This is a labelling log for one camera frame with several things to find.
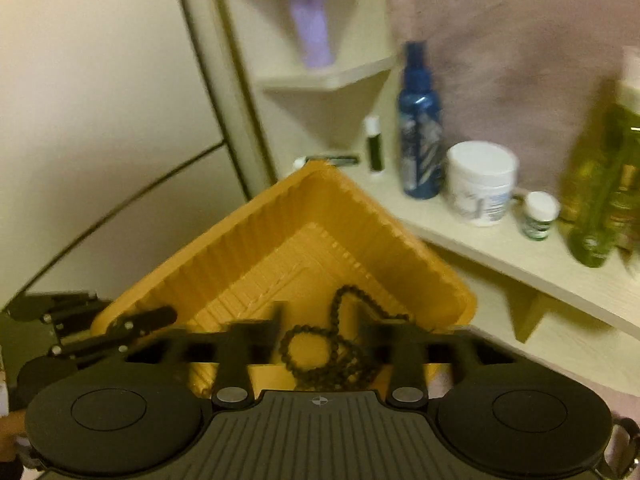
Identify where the green liquid bottle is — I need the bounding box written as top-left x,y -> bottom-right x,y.
559,45 -> 640,267

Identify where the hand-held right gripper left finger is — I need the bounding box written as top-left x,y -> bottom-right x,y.
125,302 -> 282,407

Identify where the lip balm stick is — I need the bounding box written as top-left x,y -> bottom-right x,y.
363,115 -> 386,180

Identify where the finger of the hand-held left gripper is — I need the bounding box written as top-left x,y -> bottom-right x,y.
50,307 -> 177,361
7,291 -> 99,335

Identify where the white cream jar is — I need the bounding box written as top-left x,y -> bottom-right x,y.
445,141 -> 520,227

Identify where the black tube with white cap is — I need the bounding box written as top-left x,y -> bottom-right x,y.
293,154 -> 361,170

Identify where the pink hanging towel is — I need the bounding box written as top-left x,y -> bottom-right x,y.
385,0 -> 640,196

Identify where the purple tube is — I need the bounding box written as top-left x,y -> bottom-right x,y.
287,0 -> 336,70

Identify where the orange plastic tray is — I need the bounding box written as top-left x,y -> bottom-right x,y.
90,160 -> 476,396

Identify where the cream wooden shelf unit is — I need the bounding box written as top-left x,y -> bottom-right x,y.
172,0 -> 640,346

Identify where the small green-labelled jar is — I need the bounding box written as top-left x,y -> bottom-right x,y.
521,191 -> 561,242

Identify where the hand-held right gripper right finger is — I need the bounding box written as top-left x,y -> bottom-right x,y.
362,310 -> 513,407

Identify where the blue spray bottle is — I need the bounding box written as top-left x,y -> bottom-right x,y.
397,41 -> 445,200

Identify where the dark bead necklace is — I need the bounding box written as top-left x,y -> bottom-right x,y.
279,285 -> 416,392

